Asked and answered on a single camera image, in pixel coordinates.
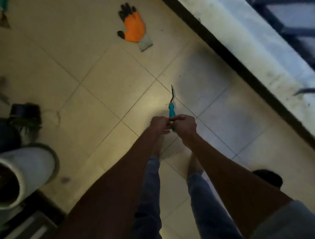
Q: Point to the person's grey shirt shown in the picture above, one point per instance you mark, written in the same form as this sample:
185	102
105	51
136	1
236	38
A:
285	221

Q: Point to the person's left hand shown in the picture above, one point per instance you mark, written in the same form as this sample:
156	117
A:
160	125

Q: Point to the grey glove packaging card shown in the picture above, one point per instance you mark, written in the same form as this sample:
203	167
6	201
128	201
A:
145	43

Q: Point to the orange black work glove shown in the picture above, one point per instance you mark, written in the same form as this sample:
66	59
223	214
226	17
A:
133	27

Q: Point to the person's right forearm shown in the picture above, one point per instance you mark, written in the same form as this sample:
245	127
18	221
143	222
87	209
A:
233	177

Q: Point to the person's right leg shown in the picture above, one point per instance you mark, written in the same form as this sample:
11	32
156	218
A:
209	209

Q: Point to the person's left foot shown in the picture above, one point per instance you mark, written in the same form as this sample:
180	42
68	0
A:
157	147

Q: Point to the dark blue round pot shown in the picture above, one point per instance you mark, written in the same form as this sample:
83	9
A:
8	138

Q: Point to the person's right hand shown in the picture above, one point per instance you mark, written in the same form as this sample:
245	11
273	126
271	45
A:
187	128

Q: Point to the person's left forearm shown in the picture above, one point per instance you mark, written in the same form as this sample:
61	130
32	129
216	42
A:
105	197

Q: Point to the black metal railing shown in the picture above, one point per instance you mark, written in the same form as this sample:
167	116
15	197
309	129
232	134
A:
295	32

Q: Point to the white round plant pot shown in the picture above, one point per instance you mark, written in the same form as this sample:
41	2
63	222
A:
32	167

